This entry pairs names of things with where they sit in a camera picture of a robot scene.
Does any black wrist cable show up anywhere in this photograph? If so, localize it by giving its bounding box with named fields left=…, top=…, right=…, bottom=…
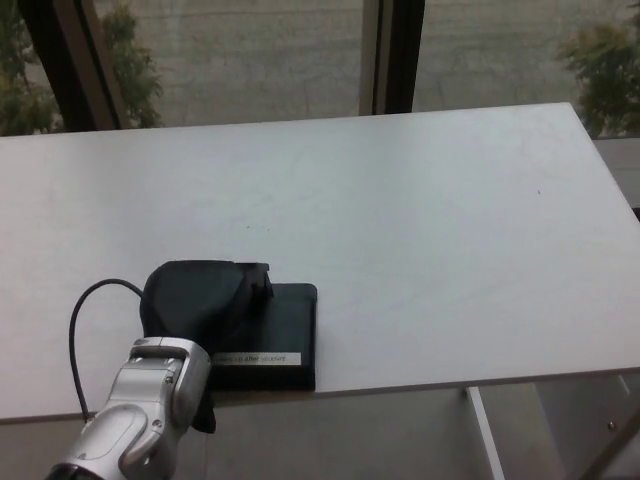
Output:
left=69, top=278, right=146, bottom=421

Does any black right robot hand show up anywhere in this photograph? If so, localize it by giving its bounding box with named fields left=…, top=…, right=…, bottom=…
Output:
left=137, top=258, right=274, bottom=435

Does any dark window frame post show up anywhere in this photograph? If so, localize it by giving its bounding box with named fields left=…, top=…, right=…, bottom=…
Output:
left=17, top=0, right=124, bottom=132
left=372, top=0, right=426, bottom=114

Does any green leafy tree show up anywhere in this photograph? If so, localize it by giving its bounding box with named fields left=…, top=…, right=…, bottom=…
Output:
left=99, top=4, right=164, bottom=129
left=0, top=4, right=61, bottom=137
left=557, top=22, right=640, bottom=139

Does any black magnetic container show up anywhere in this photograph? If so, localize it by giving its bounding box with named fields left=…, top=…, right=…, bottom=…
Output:
left=207, top=282, right=320, bottom=393

